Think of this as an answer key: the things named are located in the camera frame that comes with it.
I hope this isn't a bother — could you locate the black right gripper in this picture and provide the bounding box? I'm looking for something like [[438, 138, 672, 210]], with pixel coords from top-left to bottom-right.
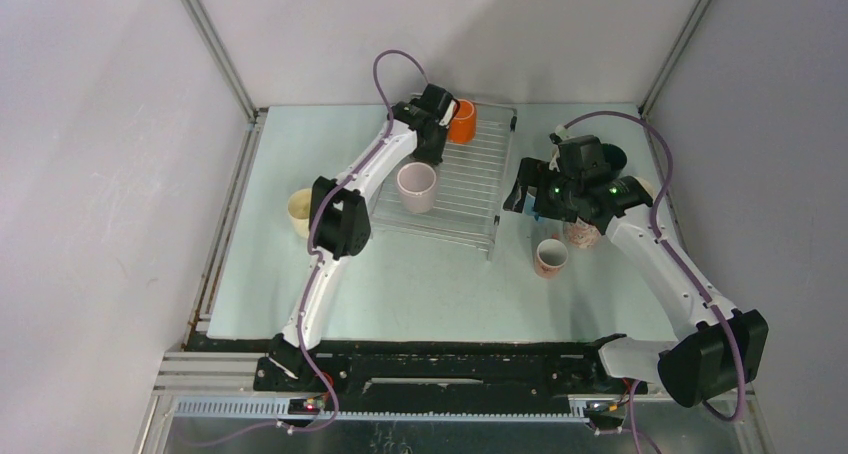
[[503, 158, 581, 224]]

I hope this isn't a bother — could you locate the light blue dotted mug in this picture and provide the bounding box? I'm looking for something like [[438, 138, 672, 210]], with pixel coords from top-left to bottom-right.
[[522, 194, 544, 221]]

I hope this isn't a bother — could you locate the small terracotta cup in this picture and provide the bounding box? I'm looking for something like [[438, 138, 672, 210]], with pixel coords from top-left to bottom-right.
[[533, 237, 569, 279]]

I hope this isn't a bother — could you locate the lilac mug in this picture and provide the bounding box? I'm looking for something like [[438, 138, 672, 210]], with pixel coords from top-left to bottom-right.
[[396, 162, 438, 214]]

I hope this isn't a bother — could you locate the pink ghost pattern mug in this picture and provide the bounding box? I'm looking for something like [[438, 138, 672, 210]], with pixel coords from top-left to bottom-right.
[[563, 218, 602, 249]]

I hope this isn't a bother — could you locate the cream mug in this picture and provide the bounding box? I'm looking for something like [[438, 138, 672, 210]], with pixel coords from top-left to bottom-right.
[[287, 188, 312, 239]]

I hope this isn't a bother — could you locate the dark teal mug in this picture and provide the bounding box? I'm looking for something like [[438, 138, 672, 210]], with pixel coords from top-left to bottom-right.
[[601, 143, 628, 177]]

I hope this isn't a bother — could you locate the salmon pink mug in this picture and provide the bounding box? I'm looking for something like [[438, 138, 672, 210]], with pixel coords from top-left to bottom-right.
[[636, 177, 657, 200]]

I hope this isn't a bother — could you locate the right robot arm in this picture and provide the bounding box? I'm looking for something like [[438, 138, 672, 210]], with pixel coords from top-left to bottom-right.
[[503, 135, 769, 407]]

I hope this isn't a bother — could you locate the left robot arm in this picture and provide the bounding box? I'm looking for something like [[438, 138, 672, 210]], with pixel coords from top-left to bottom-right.
[[268, 84, 459, 391]]

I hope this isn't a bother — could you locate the orange mug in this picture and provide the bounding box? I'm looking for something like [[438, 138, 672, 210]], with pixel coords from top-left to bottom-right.
[[448, 99, 477, 144]]

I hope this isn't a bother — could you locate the white wire dish rack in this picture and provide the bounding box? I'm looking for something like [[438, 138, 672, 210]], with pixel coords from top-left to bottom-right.
[[371, 99, 518, 259]]

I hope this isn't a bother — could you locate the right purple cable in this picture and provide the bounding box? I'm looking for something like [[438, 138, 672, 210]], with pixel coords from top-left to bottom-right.
[[559, 111, 749, 454]]

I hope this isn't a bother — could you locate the purple cable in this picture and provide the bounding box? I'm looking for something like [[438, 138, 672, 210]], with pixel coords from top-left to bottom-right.
[[294, 49, 432, 436], [559, 111, 749, 454]]

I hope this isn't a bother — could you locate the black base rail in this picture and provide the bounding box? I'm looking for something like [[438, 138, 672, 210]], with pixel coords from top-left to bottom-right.
[[254, 338, 651, 416]]

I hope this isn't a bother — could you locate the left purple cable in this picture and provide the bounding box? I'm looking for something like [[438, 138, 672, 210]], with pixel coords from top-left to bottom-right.
[[294, 49, 432, 436]]

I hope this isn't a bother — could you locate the grey cable duct strip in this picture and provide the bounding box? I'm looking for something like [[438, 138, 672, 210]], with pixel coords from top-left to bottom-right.
[[172, 396, 588, 422]]

